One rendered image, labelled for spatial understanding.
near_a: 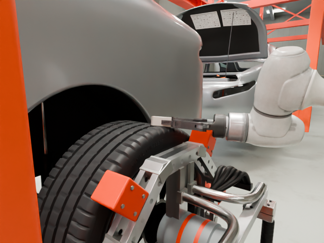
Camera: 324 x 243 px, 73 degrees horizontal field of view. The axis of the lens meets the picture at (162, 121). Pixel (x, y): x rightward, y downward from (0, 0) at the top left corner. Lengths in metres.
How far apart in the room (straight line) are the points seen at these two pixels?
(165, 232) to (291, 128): 0.46
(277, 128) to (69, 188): 0.57
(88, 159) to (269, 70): 0.52
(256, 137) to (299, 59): 0.23
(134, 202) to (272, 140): 0.42
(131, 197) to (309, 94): 0.46
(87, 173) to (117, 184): 0.14
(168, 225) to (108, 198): 0.29
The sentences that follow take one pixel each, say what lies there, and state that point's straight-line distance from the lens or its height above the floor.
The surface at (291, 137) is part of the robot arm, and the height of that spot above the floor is 1.17.
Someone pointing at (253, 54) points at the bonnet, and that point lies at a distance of 4.01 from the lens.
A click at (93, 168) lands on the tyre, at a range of 0.60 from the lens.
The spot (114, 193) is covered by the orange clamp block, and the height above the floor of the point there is 1.10.
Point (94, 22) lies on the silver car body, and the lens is 0.85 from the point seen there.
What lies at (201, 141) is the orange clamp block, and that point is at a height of 1.12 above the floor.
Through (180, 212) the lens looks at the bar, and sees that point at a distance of 0.72.
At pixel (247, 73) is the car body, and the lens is 3.20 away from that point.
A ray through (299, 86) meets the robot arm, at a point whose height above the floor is 1.31.
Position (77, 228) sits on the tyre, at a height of 1.00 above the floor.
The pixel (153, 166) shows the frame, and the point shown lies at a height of 1.11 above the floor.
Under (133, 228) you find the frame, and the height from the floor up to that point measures 1.01.
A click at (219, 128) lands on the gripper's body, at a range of 0.67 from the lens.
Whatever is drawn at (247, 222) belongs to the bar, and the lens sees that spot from 0.64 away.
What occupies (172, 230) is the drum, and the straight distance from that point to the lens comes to 0.72.
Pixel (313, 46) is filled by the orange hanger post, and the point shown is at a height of 1.83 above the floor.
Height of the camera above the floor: 1.32
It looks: 10 degrees down
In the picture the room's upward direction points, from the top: straight up
